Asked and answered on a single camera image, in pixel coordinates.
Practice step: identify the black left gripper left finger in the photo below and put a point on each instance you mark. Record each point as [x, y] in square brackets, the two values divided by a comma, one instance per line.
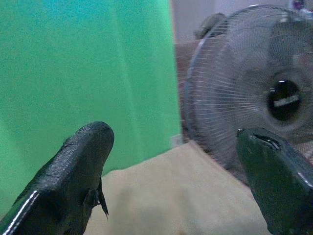
[66, 176]

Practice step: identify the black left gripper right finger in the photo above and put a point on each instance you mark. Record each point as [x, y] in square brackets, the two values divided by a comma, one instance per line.
[276, 176]

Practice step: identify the grey electric fan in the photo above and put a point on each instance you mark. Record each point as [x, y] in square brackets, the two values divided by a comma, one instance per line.
[247, 80]

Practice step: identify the beige cloth cover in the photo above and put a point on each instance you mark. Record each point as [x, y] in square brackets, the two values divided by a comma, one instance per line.
[176, 193]

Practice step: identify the green cloth backdrop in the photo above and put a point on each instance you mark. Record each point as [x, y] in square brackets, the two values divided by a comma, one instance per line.
[85, 73]

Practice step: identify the olive green cushion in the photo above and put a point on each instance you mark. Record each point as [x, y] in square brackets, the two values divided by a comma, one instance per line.
[209, 25]

